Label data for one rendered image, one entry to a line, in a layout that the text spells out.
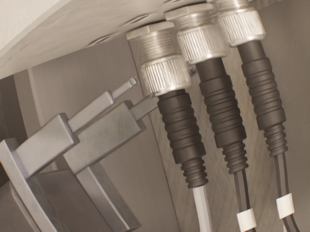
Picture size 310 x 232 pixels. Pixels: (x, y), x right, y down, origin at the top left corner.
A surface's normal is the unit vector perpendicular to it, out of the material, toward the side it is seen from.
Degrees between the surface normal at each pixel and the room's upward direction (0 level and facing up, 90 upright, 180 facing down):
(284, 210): 52
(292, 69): 90
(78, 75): 42
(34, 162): 62
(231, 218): 90
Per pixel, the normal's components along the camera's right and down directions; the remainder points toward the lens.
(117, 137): -0.44, 0.08
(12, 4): -0.88, 0.25
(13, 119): 0.40, -0.06
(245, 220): -0.22, 0.01
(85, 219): 0.75, -0.52
